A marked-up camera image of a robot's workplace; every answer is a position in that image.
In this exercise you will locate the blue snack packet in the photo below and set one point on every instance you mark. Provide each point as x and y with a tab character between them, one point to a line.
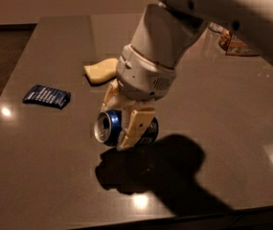
48	96

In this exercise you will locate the blue pepsi can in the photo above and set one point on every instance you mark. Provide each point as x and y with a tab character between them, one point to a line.
107	129

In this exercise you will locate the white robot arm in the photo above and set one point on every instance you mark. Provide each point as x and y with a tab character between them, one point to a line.
169	27

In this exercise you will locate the yellow sponge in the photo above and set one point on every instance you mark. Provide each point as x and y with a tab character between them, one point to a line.
102	71

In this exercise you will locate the glass jar with black lid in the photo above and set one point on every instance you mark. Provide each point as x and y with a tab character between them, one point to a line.
233	46

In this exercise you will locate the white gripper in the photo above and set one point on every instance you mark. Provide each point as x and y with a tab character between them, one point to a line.
142	76

